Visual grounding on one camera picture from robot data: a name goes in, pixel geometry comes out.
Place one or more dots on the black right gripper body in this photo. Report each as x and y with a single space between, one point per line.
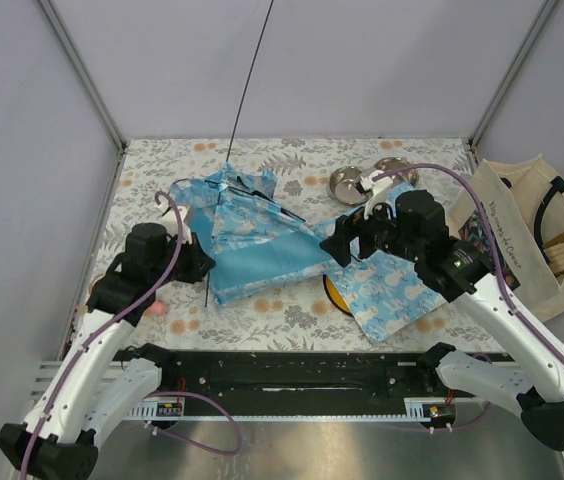
377 234

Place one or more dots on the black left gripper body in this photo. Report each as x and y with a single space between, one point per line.
187 267

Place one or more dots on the blue snowman pet tent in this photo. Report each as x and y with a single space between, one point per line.
256 249

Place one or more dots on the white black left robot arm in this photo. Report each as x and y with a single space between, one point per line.
60 438

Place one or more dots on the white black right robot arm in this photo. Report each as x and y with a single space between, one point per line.
415 229

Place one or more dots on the left steel pet bowl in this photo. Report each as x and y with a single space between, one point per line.
342 185

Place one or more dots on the steel pet bowl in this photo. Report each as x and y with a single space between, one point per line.
392 164
342 185

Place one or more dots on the pink pet toy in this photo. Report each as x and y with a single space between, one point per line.
158 308

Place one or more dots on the blue snowman tent mat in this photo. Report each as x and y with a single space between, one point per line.
384 295

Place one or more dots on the right steel pet bowl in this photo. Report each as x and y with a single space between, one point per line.
392 164

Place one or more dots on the floral white tablecloth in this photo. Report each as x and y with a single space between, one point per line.
294 317

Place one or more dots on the beige canvas tote bag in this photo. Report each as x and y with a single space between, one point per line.
525 207

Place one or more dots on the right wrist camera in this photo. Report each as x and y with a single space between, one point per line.
374 185

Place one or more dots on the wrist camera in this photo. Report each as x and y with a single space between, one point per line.
178 224
374 185

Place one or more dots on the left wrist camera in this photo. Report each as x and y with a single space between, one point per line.
178 224

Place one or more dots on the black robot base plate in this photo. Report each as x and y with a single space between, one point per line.
215 376

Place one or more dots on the white slotted cable duct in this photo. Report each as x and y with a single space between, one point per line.
373 409

